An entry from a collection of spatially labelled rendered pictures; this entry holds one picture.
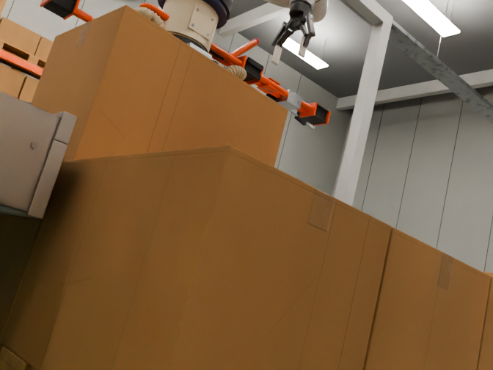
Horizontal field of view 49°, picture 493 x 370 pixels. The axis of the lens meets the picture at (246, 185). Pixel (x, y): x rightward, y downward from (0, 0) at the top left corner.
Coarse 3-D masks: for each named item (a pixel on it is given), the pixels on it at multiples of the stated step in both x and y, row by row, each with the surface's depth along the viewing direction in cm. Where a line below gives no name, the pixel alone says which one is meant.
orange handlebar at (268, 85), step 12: (84, 12) 169; (156, 12) 154; (216, 48) 168; (216, 60) 174; (228, 60) 172; (240, 60) 174; (264, 84) 185; (276, 84) 184; (276, 96) 190; (300, 108) 197; (312, 108) 195
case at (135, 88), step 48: (96, 48) 131; (144, 48) 131; (192, 48) 141; (48, 96) 144; (96, 96) 123; (144, 96) 131; (192, 96) 141; (240, 96) 152; (96, 144) 123; (144, 144) 131; (192, 144) 141; (240, 144) 153
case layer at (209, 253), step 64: (64, 192) 112; (128, 192) 91; (192, 192) 76; (256, 192) 77; (320, 192) 85; (0, 256) 128; (64, 256) 101; (128, 256) 84; (192, 256) 71; (256, 256) 77; (320, 256) 85; (384, 256) 96; (448, 256) 110; (0, 320) 115; (64, 320) 93; (128, 320) 78; (192, 320) 70; (256, 320) 77; (320, 320) 85; (384, 320) 96; (448, 320) 110
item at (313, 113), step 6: (318, 108) 197; (300, 114) 199; (306, 114) 197; (312, 114) 194; (318, 114) 197; (324, 114) 199; (330, 114) 199; (306, 120) 201; (312, 120) 200; (318, 120) 198; (324, 120) 198
